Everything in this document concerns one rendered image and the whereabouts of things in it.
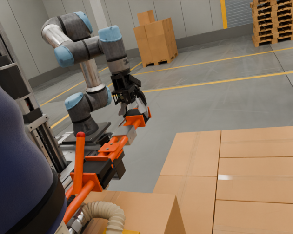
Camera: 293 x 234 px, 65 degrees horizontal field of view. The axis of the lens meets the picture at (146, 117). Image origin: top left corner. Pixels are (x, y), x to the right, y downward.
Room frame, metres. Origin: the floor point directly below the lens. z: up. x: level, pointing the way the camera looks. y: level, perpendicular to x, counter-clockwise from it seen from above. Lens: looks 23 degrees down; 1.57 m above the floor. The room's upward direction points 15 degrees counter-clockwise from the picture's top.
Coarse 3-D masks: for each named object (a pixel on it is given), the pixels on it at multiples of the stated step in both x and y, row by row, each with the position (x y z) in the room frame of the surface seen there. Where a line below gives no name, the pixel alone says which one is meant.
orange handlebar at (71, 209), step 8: (128, 120) 0.84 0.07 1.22; (136, 120) 0.82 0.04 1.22; (136, 128) 0.78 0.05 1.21; (104, 144) 0.68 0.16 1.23; (112, 144) 0.67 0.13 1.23; (120, 144) 0.67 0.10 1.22; (104, 152) 0.65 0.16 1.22; (112, 152) 0.62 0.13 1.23; (120, 152) 0.65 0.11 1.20; (112, 160) 0.60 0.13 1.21; (88, 184) 0.50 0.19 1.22; (72, 192) 0.49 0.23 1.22; (80, 192) 0.47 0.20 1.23; (88, 192) 0.48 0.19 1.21; (80, 200) 0.45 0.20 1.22; (72, 208) 0.43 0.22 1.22; (64, 216) 0.41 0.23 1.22
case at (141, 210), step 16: (96, 192) 0.64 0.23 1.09; (112, 192) 0.62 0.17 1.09; (128, 192) 0.59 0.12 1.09; (128, 208) 0.53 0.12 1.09; (144, 208) 0.51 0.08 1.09; (160, 208) 0.49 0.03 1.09; (176, 208) 0.51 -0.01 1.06; (96, 224) 0.50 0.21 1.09; (128, 224) 0.47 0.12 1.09; (144, 224) 0.45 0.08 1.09; (160, 224) 0.44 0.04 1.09; (176, 224) 0.48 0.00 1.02
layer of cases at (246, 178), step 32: (256, 128) 1.61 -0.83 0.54; (288, 128) 1.49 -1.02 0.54; (192, 160) 1.42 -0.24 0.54; (224, 160) 1.32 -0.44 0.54; (256, 160) 1.23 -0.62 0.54; (288, 160) 1.15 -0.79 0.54; (160, 192) 1.18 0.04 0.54; (192, 192) 1.11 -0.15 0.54; (224, 192) 1.04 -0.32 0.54; (256, 192) 0.97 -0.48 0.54; (288, 192) 0.92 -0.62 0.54; (192, 224) 0.88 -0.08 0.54; (224, 224) 0.83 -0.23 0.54; (256, 224) 0.79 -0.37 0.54; (288, 224) 0.74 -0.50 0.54
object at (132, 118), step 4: (136, 108) 0.91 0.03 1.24; (148, 108) 0.89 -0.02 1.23; (132, 112) 0.88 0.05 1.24; (136, 112) 0.86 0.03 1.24; (148, 112) 0.89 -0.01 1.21; (128, 116) 0.85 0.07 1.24; (132, 116) 0.84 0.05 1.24; (136, 116) 0.83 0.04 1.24; (140, 116) 0.82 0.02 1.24; (144, 116) 0.86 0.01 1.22; (148, 116) 0.89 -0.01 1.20; (132, 120) 0.84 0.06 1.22; (140, 120) 0.82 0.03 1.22; (144, 120) 0.85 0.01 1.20; (132, 124) 0.84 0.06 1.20; (140, 124) 0.83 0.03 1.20; (144, 124) 0.82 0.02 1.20
